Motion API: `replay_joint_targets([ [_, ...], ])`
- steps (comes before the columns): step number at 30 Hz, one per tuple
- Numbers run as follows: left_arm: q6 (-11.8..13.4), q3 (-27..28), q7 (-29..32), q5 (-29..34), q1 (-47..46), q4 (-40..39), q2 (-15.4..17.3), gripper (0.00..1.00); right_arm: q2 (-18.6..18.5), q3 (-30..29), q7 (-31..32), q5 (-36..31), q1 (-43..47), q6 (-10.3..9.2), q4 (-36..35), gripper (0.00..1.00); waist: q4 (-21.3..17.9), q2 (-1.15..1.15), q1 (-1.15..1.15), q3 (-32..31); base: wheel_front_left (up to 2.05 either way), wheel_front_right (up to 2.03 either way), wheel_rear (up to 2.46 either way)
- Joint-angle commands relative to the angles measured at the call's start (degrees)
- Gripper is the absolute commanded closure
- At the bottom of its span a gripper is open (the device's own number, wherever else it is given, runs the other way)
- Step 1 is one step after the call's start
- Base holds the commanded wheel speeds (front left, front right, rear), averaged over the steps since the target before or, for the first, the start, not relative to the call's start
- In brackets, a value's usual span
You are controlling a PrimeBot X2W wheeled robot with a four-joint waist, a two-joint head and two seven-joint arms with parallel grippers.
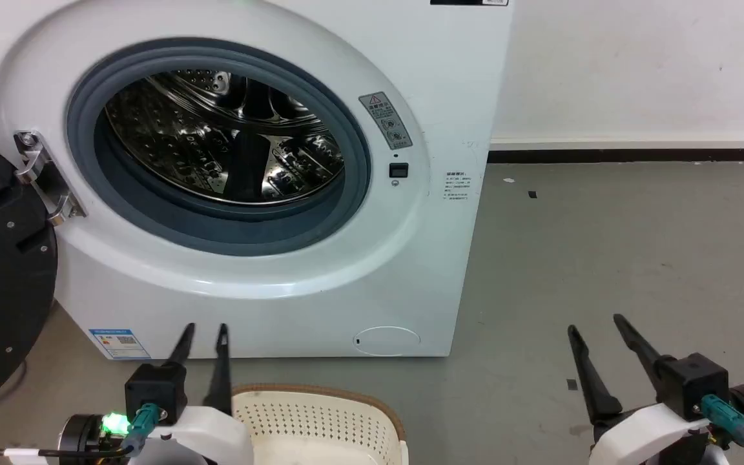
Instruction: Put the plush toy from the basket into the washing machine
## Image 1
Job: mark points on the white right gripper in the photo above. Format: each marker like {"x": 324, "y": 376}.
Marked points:
{"x": 643, "y": 436}

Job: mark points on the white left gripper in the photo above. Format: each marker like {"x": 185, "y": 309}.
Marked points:
{"x": 217, "y": 439}

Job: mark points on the black washing machine door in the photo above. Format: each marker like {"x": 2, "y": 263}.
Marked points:
{"x": 17, "y": 290}

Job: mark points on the stainless steel washing machine drum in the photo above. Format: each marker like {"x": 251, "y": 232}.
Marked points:
{"x": 172, "y": 148}

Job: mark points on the blue energy label sticker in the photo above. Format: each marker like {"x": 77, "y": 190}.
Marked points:
{"x": 120, "y": 343}

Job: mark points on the cream perforated laundry basket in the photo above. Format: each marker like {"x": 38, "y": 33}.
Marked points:
{"x": 320, "y": 420}

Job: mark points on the grey rubber door gasket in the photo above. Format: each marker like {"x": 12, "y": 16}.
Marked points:
{"x": 230, "y": 234}

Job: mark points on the round white filter cover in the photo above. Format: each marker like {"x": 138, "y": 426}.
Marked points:
{"x": 387, "y": 341}

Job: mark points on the small printed text sticker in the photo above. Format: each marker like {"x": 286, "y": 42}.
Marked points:
{"x": 456, "y": 186}

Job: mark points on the chrome door hinge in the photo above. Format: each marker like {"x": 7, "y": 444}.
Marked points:
{"x": 46, "y": 177}

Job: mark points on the black door latch socket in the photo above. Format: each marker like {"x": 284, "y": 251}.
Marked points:
{"x": 398, "y": 170}

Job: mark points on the grey warning label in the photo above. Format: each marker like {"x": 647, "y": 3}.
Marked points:
{"x": 385, "y": 121}

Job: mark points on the white front-load washing machine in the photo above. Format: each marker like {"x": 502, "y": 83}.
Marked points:
{"x": 436, "y": 97}

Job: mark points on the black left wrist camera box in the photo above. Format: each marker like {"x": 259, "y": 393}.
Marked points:
{"x": 155, "y": 391}

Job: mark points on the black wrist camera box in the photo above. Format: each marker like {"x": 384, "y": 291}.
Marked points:
{"x": 692, "y": 387}
{"x": 155, "y": 391}

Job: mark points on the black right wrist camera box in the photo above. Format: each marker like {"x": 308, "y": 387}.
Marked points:
{"x": 692, "y": 387}

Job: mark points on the black wall baseboard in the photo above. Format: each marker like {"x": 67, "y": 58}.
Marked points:
{"x": 637, "y": 155}

